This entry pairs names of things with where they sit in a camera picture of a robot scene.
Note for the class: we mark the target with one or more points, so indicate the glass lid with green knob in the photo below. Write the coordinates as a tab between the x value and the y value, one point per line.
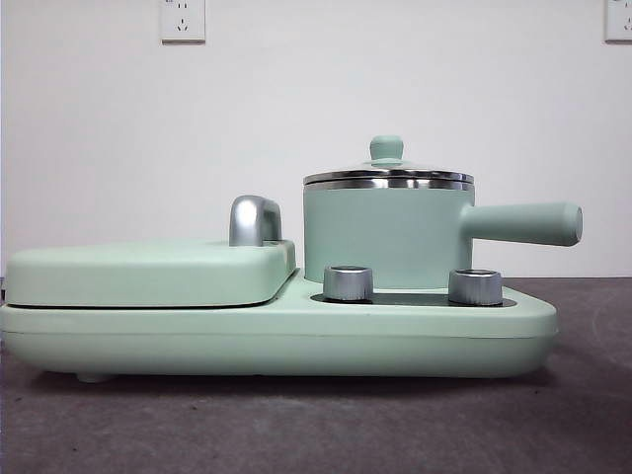
386	145

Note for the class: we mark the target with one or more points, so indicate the silver control knob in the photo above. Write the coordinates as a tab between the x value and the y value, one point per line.
475	286
348	284

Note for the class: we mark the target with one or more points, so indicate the mint green saucepan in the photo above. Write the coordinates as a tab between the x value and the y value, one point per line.
375	232

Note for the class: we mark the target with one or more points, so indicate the black control panel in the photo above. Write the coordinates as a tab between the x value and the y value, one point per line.
410	297

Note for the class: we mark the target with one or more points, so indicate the mint green griddle cover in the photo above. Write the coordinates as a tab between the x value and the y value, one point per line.
123	276

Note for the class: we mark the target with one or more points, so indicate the mint green breakfast machine base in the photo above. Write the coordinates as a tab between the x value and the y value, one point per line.
148	340

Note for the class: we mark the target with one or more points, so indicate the white wall socket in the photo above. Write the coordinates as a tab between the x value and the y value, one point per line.
619	20
182	22

